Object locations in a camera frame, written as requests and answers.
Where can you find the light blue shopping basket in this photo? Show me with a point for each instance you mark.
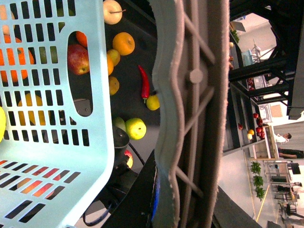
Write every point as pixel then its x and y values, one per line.
pixel 75 150

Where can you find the small yellow lemon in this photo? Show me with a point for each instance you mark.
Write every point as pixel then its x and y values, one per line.
pixel 33 111

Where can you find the large yellow lemon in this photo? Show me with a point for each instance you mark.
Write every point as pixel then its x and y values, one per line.
pixel 2 123

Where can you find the yellow green pear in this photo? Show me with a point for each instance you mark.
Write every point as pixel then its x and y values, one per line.
pixel 153 103

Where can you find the green apple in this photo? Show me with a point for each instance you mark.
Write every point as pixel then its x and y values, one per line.
pixel 135 128

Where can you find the red chili pepper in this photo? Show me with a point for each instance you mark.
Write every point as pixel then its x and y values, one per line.
pixel 145 93

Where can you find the green avocado front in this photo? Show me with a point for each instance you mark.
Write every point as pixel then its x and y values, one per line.
pixel 119 122

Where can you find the brown kiwi lower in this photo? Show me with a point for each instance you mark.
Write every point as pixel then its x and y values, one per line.
pixel 113 85

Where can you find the brown kiwi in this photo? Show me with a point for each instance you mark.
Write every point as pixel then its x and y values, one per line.
pixel 113 85
pixel 115 56

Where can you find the red apple front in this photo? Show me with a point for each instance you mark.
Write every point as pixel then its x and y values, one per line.
pixel 129 160

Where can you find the orange yellow fruit centre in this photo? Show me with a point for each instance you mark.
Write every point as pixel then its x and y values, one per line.
pixel 110 65

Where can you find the brown kiwi upper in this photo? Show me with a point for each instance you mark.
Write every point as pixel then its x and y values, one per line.
pixel 115 56

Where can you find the orange apple-shaped fruit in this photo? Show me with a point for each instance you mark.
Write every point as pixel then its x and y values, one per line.
pixel 124 43

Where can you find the red yellow apple centre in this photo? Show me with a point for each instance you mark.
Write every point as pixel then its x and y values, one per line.
pixel 77 59

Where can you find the small orange tangerine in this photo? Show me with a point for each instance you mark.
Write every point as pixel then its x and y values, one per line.
pixel 81 38

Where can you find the white round pear back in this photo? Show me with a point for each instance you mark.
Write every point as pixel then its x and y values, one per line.
pixel 112 11

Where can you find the pink peach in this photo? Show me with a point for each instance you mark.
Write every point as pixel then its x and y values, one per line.
pixel 36 188

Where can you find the large orange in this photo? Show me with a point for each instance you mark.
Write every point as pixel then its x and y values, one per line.
pixel 7 58

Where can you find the grey basket handle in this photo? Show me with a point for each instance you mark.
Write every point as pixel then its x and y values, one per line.
pixel 190 75

